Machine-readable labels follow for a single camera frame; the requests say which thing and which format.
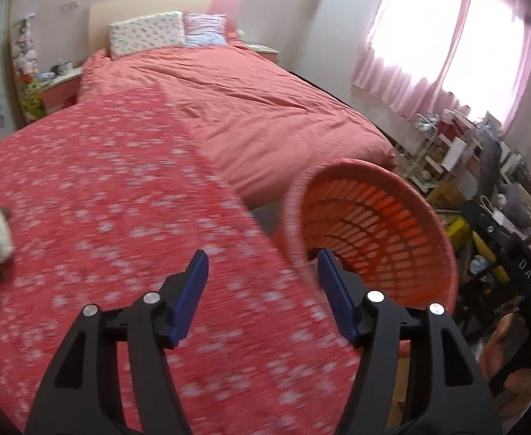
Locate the cluttered desk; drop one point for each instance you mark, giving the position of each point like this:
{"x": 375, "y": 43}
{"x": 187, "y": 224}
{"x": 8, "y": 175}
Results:
{"x": 496, "y": 178}

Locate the green yellow plush toy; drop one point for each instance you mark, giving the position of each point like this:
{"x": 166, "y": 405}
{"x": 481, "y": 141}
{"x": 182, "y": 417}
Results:
{"x": 32, "y": 100}

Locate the floral white pillow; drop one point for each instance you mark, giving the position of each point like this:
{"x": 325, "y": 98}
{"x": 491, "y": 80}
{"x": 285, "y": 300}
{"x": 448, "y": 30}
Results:
{"x": 146, "y": 33}

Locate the bed with salmon duvet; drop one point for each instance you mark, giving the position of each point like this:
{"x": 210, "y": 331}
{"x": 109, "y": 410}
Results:
{"x": 259, "y": 125}

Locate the person's hand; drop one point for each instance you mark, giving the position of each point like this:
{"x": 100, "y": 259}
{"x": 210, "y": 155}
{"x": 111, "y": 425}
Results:
{"x": 498, "y": 352}

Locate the pink striped pillow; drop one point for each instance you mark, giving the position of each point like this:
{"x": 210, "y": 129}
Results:
{"x": 203, "y": 30}

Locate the white wire rack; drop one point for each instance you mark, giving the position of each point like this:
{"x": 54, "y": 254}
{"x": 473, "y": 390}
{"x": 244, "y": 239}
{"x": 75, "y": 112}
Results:
{"x": 412, "y": 148}

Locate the pink nightstand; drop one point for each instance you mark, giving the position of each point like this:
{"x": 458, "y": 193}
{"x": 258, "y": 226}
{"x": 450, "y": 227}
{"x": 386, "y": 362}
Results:
{"x": 61, "y": 92}
{"x": 264, "y": 51}

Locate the red floral tablecloth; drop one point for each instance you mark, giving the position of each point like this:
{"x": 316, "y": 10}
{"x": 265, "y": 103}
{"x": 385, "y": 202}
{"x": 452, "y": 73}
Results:
{"x": 108, "y": 198}

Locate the left pink nightstand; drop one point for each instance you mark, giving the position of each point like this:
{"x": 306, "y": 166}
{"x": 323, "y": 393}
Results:
{"x": 61, "y": 92}

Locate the right pink nightstand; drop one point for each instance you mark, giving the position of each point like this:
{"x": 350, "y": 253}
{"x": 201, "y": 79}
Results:
{"x": 264, "y": 51}

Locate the orange plastic laundry basket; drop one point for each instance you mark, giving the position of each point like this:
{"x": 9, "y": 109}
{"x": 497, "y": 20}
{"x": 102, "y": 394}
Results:
{"x": 377, "y": 226}

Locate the cardboard box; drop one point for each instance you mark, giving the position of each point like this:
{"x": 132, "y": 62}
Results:
{"x": 445, "y": 196}

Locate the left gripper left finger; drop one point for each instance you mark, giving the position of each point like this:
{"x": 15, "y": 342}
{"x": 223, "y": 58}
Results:
{"x": 80, "y": 392}

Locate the wall socket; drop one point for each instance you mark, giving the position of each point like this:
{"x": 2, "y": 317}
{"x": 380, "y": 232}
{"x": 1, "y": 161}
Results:
{"x": 69, "y": 6}

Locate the pink window curtain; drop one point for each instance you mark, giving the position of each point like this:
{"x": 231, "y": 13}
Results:
{"x": 432, "y": 55}

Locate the beige pink headboard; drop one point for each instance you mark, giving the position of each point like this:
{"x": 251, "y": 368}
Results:
{"x": 103, "y": 14}

